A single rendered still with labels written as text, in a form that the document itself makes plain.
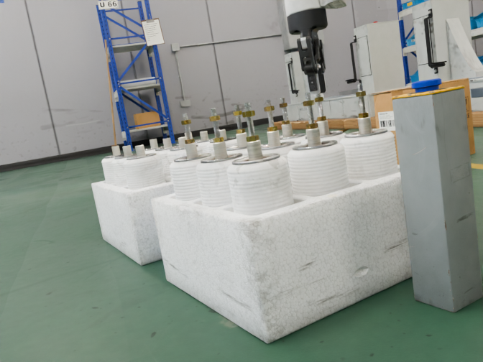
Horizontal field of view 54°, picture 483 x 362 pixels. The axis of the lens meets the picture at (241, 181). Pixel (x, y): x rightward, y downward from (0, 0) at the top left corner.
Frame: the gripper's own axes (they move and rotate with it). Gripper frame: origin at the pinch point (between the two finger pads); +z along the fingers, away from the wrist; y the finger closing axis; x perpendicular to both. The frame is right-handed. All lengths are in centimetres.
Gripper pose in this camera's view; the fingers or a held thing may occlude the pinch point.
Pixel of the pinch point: (317, 87)
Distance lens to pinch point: 96.2
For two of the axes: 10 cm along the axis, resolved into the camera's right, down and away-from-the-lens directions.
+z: 1.8, 9.7, 1.6
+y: -3.2, 2.1, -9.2
